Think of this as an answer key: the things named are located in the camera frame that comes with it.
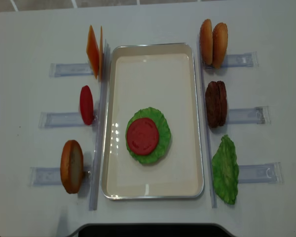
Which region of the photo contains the brown meat patty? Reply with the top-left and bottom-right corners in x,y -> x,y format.
205,81 -> 221,128
217,81 -> 227,126

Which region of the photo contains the green lettuce leaf on tray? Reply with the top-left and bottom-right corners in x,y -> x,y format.
125,107 -> 171,164

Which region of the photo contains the red tomato slice on tray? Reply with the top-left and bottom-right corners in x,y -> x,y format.
126,118 -> 159,156

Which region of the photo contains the red tomato slice standing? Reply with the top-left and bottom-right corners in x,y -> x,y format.
79,85 -> 94,125

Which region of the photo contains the orange cheese slice outer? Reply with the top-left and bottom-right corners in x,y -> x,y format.
86,25 -> 100,79

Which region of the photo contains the green lettuce leaf standing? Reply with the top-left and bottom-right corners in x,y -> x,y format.
212,135 -> 239,205

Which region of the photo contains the clear holder for tomato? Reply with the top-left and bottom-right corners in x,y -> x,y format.
38,112 -> 87,128

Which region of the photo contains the clear holder for cheese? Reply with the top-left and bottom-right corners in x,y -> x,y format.
49,63 -> 93,78

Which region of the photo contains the clear holder for lettuce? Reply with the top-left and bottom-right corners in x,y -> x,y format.
238,162 -> 283,184

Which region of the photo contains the white metal tray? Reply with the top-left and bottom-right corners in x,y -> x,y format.
101,43 -> 204,200

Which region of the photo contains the bun slice left standing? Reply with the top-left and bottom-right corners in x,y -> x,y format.
60,140 -> 84,194

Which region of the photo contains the bun slice far right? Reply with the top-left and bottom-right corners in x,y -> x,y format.
199,19 -> 213,65

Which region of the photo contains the sesame bun top right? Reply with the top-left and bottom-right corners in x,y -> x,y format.
212,23 -> 228,69

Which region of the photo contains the clear holder for right buns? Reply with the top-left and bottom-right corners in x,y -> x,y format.
203,51 -> 259,70

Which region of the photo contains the clear holder for left bun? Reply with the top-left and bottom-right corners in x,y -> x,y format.
28,165 -> 92,187

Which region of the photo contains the black base at bottom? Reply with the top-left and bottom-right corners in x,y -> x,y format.
78,224 -> 231,237

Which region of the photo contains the left clear long rail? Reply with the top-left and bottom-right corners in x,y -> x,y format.
89,40 -> 111,211

